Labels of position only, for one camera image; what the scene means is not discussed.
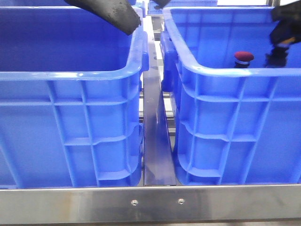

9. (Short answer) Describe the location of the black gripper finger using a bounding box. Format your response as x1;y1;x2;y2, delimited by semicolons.
66;0;142;35
153;0;170;9

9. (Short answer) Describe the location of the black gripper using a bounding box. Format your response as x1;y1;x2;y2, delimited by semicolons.
269;1;301;48

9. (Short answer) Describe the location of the red mushroom push button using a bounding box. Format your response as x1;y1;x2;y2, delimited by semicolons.
234;51;254;68

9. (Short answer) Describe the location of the yellow mushroom push button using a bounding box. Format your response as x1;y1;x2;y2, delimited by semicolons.
265;37;296;68

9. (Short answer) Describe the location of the low blue crate far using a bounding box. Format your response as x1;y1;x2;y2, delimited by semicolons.
147;0;218;15

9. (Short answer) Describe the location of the large blue plastic bin left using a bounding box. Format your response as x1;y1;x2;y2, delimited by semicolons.
0;6;149;189

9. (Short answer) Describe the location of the large blue plastic bin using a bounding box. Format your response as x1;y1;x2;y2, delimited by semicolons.
0;6;149;189
161;7;301;185

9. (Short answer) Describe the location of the large blue plastic bin right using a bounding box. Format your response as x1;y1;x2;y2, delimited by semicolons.
161;7;301;185

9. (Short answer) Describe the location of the steel centre divider bar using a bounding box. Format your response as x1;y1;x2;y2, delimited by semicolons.
143;35;176;186

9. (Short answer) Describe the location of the steel shelf rail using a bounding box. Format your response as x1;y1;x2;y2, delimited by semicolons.
0;185;301;224

